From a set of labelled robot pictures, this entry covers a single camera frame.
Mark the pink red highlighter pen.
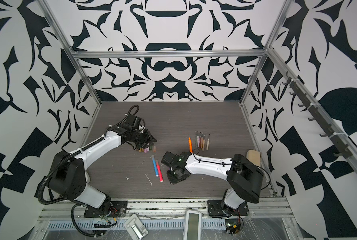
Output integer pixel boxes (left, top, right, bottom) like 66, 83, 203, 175
155, 160, 163, 183

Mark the orange highlighter pen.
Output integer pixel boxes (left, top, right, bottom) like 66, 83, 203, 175
188, 137, 193, 153

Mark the brown capped cream pen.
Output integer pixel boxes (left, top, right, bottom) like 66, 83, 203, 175
205, 134, 210, 151

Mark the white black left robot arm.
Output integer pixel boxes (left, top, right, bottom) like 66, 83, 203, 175
37, 114, 157, 216

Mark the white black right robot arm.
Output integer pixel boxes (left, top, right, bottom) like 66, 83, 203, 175
162, 150, 265, 218

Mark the blue highlighter pen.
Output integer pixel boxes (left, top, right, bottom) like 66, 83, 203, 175
151, 155, 159, 177

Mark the white rectangular tablet device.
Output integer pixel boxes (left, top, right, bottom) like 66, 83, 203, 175
183, 210, 202, 240

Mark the small circuit board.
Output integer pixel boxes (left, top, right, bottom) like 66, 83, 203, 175
225, 217, 244, 235

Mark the beige foam block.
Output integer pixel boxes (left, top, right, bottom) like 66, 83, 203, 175
246, 150, 261, 167

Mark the white clamp bracket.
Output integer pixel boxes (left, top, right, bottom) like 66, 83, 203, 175
124, 214, 148, 240

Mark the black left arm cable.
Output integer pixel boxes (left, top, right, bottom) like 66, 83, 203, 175
70, 203, 107, 238

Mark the black wall hook rail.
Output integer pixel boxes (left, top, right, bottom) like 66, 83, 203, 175
284, 72, 353, 159

